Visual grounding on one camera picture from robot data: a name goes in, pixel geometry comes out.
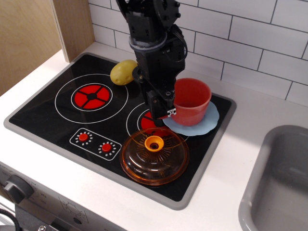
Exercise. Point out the yellow toy potato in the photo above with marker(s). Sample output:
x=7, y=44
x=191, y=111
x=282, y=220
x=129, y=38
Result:
x=121, y=74

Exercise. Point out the light blue plate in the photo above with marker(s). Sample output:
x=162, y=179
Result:
x=208, y=123

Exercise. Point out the orange transparent pot lid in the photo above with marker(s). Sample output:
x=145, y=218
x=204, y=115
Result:
x=154, y=156

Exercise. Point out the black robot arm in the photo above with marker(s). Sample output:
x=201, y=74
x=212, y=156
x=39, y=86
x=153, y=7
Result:
x=150, y=23

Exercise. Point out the grey sink basin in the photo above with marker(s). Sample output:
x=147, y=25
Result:
x=276, y=196

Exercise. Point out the grey oven front panel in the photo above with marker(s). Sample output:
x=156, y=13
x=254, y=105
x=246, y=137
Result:
x=55, y=209

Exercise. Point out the red plastic cup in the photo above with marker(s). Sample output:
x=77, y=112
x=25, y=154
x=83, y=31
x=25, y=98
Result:
x=192, y=98

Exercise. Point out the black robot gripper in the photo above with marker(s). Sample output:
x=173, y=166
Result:
x=157, y=73

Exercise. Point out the grey oven knob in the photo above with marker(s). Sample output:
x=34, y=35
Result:
x=18, y=189

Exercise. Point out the black toy stovetop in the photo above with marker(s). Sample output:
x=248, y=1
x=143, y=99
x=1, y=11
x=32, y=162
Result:
x=84, y=117

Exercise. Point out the wooden side panel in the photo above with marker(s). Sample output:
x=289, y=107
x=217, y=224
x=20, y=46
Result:
x=32, y=31

